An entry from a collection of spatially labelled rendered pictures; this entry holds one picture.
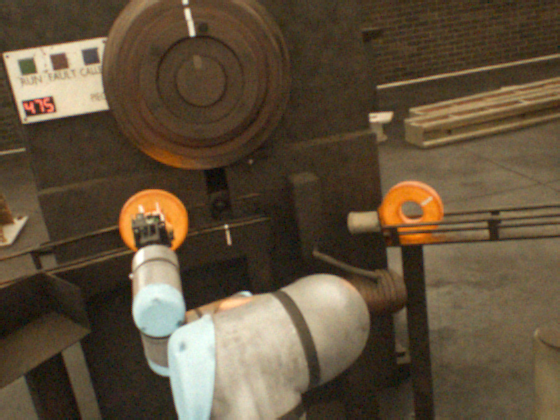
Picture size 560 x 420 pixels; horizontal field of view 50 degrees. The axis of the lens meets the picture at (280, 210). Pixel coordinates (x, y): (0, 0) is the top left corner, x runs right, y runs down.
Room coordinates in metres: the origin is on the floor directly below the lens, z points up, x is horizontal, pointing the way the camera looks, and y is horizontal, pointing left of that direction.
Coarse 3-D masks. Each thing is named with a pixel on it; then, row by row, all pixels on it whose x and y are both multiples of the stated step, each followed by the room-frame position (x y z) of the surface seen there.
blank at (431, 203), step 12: (396, 192) 1.47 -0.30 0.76; (408, 192) 1.46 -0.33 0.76; (420, 192) 1.44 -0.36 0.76; (432, 192) 1.44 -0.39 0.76; (384, 204) 1.49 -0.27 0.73; (396, 204) 1.47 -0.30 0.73; (420, 204) 1.44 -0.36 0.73; (432, 204) 1.43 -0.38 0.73; (384, 216) 1.49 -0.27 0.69; (396, 216) 1.47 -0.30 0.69; (432, 216) 1.43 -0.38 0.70; (408, 228) 1.46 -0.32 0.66; (420, 228) 1.45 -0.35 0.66; (432, 228) 1.43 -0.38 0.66
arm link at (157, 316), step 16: (144, 272) 1.05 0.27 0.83; (160, 272) 1.04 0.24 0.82; (176, 272) 1.07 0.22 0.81; (144, 288) 1.00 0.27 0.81; (160, 288) 0.99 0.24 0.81; (176, 288) 1.02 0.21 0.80; (144, 304) 0.97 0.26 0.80; (160, 304) 0.97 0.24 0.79; (176, 304) 0.98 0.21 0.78; (144, 320) 0.97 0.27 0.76; (160, 320) 0.98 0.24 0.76; (176, 320) 0.98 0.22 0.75; (160, 336) 0.98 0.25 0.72
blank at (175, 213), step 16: (144, 192) 1.33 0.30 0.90; (160, 192) 1.33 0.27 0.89; (128, 208) 1.31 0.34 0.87; (144, 208) 1.32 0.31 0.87; (160, 208) 1.32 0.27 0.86; (176, 208) 1.33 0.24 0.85; (128, 224) 1.31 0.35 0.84; (176, 224) 1.32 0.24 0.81; (128, 240) 1.31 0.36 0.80; (176, 240) 1.32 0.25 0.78
